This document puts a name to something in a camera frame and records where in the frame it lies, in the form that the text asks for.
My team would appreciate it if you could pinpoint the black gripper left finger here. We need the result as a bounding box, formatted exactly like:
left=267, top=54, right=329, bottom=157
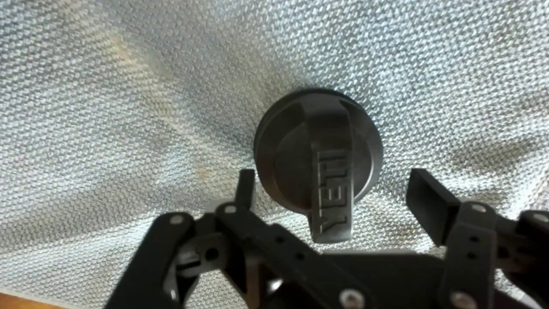
left=104, top=169, right=346, bottom=309

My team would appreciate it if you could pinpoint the black bottle lid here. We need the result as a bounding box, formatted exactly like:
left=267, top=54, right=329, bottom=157
left=252, top=88, right=386, bottom=246

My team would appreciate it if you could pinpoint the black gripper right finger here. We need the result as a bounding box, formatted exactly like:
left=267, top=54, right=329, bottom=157
left=405, top=167, right=549, bottom=309

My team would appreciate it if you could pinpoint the light blue towel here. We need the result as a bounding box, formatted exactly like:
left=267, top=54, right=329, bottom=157
left=0, top=0, right=549, bottom=309

